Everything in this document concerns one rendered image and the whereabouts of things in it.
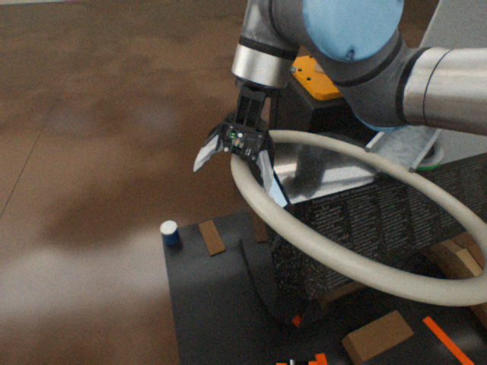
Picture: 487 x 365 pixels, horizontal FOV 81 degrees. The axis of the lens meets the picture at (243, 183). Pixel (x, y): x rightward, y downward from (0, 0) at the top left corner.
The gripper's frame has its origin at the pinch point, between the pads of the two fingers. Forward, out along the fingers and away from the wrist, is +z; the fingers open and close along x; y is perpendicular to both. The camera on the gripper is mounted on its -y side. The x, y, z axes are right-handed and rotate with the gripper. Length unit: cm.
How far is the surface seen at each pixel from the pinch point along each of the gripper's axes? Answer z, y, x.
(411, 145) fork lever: -11, -31, 43
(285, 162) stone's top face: 15, -54, 15
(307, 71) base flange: -11, -145, 18
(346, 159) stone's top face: 8, -60, 38
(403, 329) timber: 77, -50, 96
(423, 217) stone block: 18, -51, 72
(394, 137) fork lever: -11, -34, 39
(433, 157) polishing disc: -3, -58, 66
